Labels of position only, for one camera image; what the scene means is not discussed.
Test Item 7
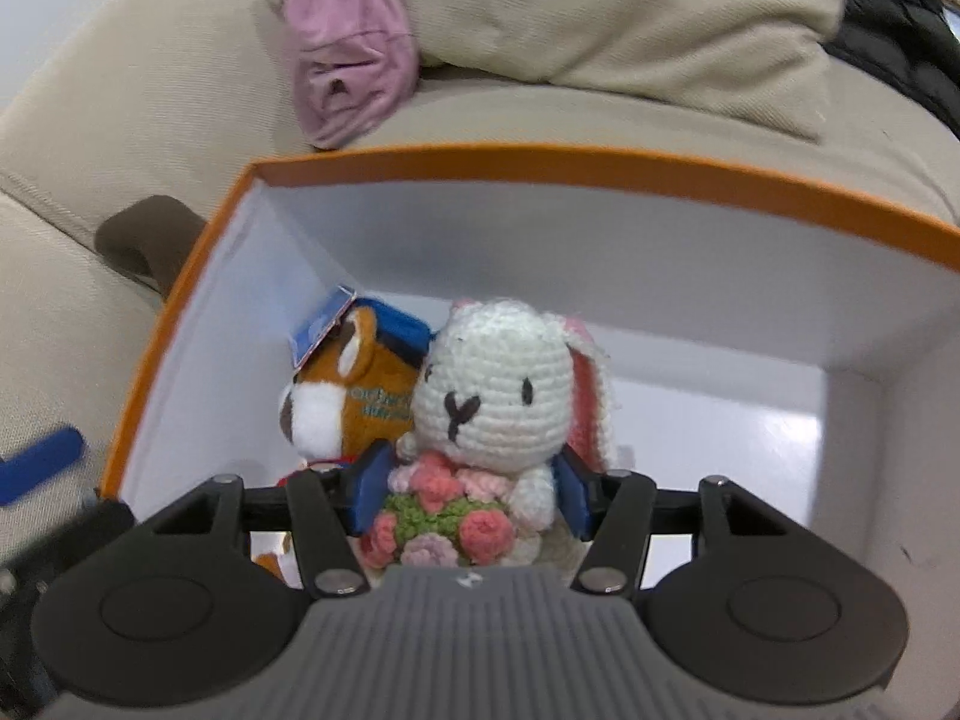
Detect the orange cardboard storage box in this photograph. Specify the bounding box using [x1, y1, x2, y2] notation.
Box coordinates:
[103, 145, 958, 715]

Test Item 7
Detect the left leg in jeans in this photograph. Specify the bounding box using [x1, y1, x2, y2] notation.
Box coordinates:
[94, 195, 206, 299]

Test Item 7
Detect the beige sofa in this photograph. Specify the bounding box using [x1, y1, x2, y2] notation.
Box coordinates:
[2, 0, 958, 518]

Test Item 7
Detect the pink crumpled garment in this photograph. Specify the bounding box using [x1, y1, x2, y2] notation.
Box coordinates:
[278, 0, 420, 151]

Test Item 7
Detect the black puffer jacket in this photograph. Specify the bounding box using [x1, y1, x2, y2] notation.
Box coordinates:
[825, 0, 958, 132]

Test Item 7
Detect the beige cushion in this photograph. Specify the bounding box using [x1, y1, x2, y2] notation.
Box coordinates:
[404, 0, 844, 140]

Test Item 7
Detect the white crochet bunny doll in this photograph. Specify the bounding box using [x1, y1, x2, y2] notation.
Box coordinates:
[370, 299, 617, 571]

